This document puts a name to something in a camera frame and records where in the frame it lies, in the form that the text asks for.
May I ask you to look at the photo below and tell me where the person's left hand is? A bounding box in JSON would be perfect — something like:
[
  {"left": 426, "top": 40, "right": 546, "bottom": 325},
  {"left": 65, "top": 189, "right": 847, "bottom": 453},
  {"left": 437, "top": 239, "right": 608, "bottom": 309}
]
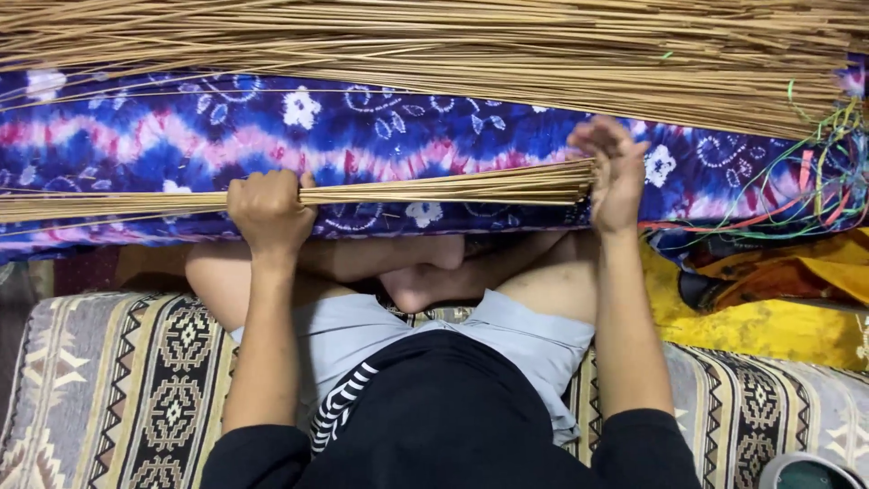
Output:
[{"left": 226, "top": 170, "right": 319, "bottom": 259}]

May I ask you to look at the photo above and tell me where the person's right hand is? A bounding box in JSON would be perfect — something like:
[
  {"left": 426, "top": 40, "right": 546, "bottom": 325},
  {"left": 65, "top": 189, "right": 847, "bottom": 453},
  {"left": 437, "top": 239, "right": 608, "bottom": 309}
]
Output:
[{"left": 566, "top": 115, "right": 650, "bottom": 236}]

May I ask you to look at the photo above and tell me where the thin bundle of broom sticks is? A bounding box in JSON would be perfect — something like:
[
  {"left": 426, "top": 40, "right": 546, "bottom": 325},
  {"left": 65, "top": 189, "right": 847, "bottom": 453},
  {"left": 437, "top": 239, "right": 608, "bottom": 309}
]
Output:
[{"left": 0, "top": 159, "right": 598, "bottom": 225}]

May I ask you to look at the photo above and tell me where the large heap of broom sticks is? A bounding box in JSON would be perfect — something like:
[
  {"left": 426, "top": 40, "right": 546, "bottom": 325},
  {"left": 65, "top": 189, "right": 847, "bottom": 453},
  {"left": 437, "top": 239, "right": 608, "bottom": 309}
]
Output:
[{"left": 0, "top": 0, "right": 869, "bottom": 141}]

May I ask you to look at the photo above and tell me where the blue pink tie-dye cloth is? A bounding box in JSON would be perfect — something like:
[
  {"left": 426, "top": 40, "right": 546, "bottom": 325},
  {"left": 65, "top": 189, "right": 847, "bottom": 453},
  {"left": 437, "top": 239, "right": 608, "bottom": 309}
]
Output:
[{"left": 0, "top": 54, "right": 869, "bottom": 266}]

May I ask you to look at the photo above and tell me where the yellow orange patterned cloth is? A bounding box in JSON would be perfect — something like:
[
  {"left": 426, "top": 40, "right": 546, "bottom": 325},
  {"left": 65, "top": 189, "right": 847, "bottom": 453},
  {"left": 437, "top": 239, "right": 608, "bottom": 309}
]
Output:
[{"left": 640, "top": 227, "right": 869, "bottom": 373}]

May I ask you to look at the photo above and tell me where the white and teal bowl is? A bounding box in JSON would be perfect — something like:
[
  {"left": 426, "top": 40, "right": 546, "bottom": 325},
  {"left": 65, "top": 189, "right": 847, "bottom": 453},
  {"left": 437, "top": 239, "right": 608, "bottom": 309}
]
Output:
[{"left": 758, "top": 451, "right": 866, "bottom": 489}]

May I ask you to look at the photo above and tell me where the grey patterned woven cushion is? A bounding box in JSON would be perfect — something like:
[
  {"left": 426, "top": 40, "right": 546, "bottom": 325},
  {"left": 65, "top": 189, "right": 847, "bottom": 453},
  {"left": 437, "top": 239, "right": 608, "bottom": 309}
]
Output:
[{"left": 0, "top": 291, "right": 869, "bottom": 489}]

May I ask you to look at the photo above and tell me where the tangle of coloured plastic strings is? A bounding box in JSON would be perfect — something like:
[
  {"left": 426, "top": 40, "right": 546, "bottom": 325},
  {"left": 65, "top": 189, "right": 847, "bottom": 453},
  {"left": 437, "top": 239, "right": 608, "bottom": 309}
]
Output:
[{"left": 638, "top": 80, "right": 869, "bottom": 251}]

